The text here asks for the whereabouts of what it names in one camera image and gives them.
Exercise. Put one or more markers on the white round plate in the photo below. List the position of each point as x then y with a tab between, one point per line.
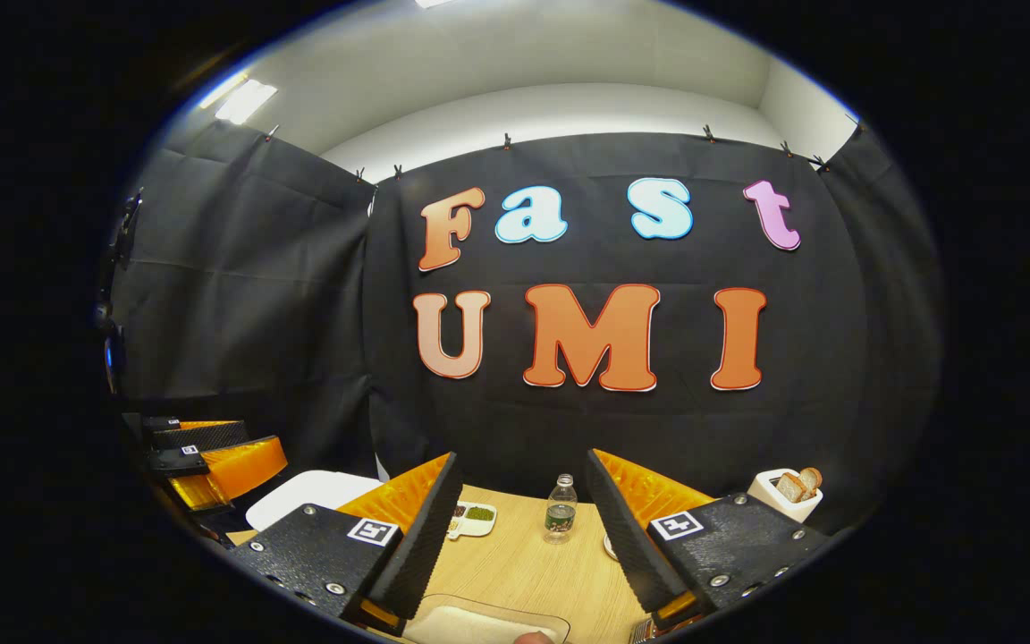
610	547

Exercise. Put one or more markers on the clear plastic water bottle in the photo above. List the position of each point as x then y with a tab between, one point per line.
561	514

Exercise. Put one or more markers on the white divided dish of beans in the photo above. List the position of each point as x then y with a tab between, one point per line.
479	517

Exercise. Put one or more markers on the ceiling light panel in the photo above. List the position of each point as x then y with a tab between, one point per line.
242	100
433	4

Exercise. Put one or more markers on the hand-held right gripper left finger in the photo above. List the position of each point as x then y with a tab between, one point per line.
421	546

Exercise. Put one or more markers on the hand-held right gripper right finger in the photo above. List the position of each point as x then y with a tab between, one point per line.
627	546

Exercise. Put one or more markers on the clear rice container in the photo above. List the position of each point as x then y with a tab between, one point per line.
488	622

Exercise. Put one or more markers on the black backdrop cloth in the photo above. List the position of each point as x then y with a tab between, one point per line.
300	313

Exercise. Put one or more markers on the white toaster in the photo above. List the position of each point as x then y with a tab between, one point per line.
779	510

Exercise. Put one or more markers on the white rice cooker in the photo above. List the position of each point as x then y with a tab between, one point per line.
318	496

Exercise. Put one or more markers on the toasted bread slice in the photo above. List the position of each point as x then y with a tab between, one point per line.
812	478
790	488

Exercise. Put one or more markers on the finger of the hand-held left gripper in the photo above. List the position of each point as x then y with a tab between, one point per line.
198	434
238	470

